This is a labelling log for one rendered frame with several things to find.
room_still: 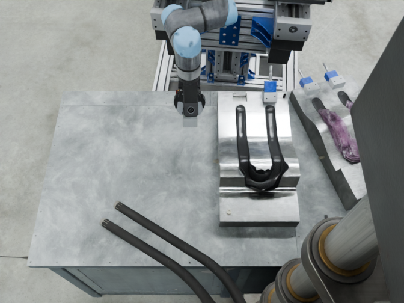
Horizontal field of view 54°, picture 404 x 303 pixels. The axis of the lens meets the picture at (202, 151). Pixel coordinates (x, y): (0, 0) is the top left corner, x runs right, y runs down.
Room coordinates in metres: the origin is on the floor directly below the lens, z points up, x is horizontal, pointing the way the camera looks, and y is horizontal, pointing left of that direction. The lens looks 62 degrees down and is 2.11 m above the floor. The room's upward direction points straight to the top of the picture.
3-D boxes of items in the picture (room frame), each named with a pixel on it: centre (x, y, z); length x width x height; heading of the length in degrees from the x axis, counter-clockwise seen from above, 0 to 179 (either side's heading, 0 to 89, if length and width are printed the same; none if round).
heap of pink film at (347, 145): (0.75, -0.54, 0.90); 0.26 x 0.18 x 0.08; 17
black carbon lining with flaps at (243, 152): (0.68, -0.20, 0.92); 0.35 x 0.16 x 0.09; 0
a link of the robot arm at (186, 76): (0.80, 0.04, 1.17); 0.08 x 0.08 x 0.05
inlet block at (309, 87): (0.99, -0.41, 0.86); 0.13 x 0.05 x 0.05; 17
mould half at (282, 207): (0.67, -0.19, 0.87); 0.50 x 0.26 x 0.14; 0
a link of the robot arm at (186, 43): (0.80, 0.04, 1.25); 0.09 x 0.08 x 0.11; 19
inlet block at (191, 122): (0.82, 0.04, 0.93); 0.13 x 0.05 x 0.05; 0
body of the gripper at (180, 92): (0.80, 0.04, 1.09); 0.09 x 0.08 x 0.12; 0
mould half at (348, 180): (0.75, -0.55, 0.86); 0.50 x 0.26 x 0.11; 17
